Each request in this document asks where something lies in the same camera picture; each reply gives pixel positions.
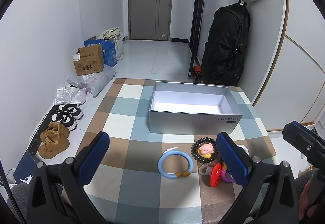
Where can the white bag with cloth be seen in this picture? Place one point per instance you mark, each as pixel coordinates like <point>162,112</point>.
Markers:
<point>115,36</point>

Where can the brown cardboard box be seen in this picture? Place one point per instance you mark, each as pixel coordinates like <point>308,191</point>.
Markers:
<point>88,60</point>

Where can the black white sneaker far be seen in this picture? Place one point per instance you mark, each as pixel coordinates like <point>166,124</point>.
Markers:
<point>72,109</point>

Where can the black metal stand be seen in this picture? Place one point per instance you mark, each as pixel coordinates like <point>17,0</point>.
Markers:
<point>195,33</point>

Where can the black white sneaker near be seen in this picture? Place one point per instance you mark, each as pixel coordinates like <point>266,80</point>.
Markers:
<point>65,119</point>

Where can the checkered table mat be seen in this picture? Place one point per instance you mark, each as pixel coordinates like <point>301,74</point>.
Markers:
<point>148,177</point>

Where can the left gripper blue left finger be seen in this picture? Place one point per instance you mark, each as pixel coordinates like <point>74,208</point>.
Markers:
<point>79,171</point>

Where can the white crumpled plastic bag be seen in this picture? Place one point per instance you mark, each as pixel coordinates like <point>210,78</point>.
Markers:
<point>70,95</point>

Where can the orange black tool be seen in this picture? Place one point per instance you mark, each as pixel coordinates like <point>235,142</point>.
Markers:
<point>196,72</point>

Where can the grey plastic parcel bag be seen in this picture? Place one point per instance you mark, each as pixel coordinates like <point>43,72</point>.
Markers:
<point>93,83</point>

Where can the black backpack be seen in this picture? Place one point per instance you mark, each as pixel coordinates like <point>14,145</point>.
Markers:
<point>224,52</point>

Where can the black white sneaker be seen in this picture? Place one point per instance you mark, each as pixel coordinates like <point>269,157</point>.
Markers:
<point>72,109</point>
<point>65,119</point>

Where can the brown boot far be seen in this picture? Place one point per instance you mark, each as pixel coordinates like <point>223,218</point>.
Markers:
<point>53,129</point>

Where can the grey cardboard box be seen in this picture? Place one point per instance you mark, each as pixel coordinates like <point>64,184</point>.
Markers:
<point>192,109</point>

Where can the dark blue shoe box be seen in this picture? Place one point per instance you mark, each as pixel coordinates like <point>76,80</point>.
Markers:
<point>25,169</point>

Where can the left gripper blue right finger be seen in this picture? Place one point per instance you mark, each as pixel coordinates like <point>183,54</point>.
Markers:
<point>238,162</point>

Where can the person's right hand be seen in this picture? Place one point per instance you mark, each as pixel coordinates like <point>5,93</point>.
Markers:
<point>304,202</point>

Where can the blue cardboard box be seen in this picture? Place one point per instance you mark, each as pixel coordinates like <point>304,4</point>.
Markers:
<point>108,50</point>

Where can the brown boot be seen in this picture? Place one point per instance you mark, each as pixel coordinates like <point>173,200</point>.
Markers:
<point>52,146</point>
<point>53,129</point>

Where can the brown boot near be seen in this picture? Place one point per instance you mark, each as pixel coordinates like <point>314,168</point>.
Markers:
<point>52,146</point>

